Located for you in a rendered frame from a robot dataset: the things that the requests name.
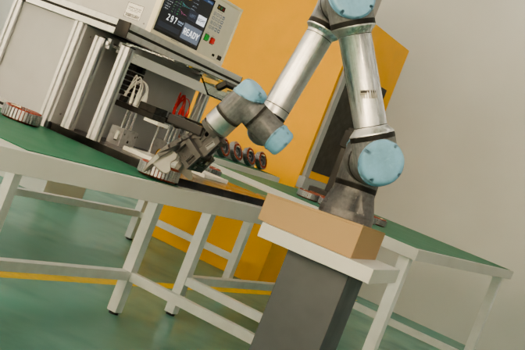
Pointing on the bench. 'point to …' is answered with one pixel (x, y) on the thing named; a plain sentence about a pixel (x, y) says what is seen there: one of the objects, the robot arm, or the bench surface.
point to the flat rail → (168, 73)
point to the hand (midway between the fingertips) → (157, 172)
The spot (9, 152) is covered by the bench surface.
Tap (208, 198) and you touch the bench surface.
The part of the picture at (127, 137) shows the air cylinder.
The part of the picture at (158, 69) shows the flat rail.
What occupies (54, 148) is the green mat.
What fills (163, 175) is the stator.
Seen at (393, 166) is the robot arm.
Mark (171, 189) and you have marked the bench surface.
